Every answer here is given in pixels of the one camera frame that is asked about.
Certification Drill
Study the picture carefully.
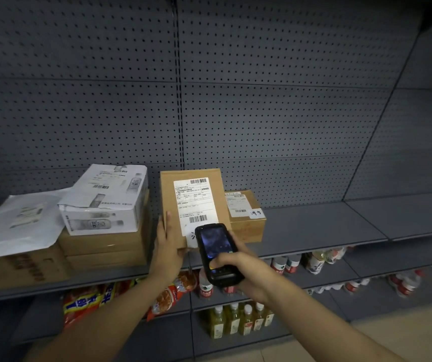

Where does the row of red label bottles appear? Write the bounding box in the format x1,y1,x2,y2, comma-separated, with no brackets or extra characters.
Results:
222,245,349,297

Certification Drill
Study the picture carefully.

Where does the white printed carton box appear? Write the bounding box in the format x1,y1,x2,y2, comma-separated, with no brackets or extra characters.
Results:
57,163,150,237

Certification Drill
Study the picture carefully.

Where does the small brown box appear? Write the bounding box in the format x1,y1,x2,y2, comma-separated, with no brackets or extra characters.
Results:
225,190,267,244

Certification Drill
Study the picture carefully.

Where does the pile of red snack packets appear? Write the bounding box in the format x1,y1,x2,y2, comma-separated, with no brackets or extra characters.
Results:
62,270,198,329

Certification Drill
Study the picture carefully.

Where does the red label water bottle cluster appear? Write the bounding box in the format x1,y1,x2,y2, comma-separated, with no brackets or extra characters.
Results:
386,268,425,299

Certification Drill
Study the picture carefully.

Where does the clear water bottle red label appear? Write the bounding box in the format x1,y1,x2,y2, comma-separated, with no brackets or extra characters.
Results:
198,268,214,299

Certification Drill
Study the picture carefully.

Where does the person's left forearm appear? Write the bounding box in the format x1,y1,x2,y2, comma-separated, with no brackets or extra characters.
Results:
23,273,181,362

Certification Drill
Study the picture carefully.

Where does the cluster of yellow drink bottles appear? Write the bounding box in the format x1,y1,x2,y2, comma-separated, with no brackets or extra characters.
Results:
204,302,275,340

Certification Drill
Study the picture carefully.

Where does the person's left hand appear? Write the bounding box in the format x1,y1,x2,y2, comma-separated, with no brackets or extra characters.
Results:
149,211,191,286

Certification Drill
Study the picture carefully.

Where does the grey pegboard shelf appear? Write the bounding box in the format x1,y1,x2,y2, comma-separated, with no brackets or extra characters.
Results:
0,0,432,362

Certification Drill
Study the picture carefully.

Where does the small brown box handwritten label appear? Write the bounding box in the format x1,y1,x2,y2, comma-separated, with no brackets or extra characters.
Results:
159,168,233,250

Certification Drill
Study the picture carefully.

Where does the row of small white bottles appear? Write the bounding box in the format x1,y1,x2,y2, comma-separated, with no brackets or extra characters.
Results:
306,277,371,297

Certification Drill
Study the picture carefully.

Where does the black handheld barcode scanner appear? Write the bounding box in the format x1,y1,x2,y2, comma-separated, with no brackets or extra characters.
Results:
194,223,245,288

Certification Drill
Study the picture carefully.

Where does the brown box top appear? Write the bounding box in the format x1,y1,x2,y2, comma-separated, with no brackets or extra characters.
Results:
57,190,152,257

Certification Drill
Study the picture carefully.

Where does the white mailer envelope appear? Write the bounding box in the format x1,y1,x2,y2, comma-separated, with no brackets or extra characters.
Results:
0,188,72,262

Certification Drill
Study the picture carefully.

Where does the person's right forearm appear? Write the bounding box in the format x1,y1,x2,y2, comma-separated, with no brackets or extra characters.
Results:
265,284,405,362

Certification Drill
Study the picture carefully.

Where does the person's right hand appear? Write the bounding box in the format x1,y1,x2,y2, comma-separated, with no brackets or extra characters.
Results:
208,229,285,304

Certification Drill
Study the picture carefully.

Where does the large brown printed carton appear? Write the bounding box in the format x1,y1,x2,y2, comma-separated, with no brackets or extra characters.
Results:
0,243,72,293

